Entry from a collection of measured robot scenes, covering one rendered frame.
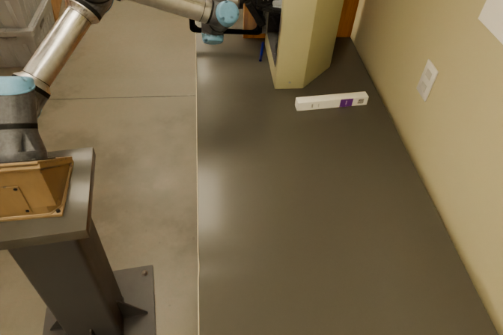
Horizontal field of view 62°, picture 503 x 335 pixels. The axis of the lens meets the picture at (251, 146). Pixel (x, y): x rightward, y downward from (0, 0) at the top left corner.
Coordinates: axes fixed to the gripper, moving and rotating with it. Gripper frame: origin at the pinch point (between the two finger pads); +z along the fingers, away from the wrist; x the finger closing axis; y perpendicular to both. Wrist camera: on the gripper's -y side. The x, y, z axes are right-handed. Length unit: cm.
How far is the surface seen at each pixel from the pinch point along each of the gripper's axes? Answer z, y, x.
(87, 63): -124, -121, 145
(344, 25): 29.5, -22.2, 23.0
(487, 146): 36, -1, -74
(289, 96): -1.8, -27.7, -18.8
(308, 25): 2.6, -1.0, -14.0
